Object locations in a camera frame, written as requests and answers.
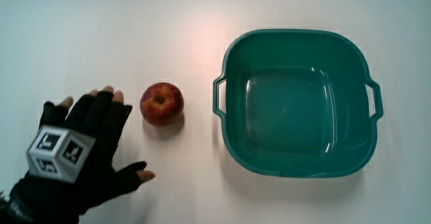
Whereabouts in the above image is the white desk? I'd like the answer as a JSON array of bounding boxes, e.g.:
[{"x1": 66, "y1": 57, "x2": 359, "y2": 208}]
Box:
[{"x1": 0, "y1": 0, "x2": 431, "y2": 224}]

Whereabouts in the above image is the person's left hand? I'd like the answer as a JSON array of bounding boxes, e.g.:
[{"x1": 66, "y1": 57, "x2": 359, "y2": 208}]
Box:
[{"x1": 7, "y1": 85, "x2": 156, "y2": 224}]

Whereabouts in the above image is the green plastic basin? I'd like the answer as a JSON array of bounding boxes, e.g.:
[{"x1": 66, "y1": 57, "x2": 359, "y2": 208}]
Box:
[{"x1": 212, "y1": 28, "x2": 385, "y2": 179}]

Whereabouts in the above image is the red apple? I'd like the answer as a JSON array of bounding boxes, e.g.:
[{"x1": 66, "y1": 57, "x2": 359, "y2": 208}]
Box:
[{"x1": 139, "y1": 82, "x2": 185, "y2": 128}]

